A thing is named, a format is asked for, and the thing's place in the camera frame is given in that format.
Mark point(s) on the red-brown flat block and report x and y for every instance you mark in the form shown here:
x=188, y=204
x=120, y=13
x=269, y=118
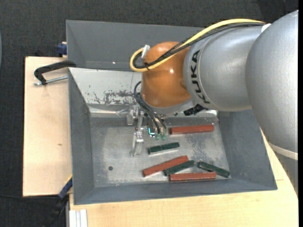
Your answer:
x=191, y=129
x=193, y=177
x=163, y=166

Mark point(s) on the black cylinder on white bracket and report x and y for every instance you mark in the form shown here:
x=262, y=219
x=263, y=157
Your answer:
x=192, y=110

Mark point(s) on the pale wood flat board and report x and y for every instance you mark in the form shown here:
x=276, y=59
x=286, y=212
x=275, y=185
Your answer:
x=46, y=131

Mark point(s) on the grey metal bin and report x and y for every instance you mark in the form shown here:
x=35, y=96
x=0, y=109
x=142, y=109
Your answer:
x=113, y=150

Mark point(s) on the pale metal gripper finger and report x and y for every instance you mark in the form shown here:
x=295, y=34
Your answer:
x=130, y=119
x=137, y=145

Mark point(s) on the dark green flat block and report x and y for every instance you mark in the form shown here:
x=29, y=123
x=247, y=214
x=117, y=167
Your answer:
x=163, y=148
x=180, y=167
x=214, y=169

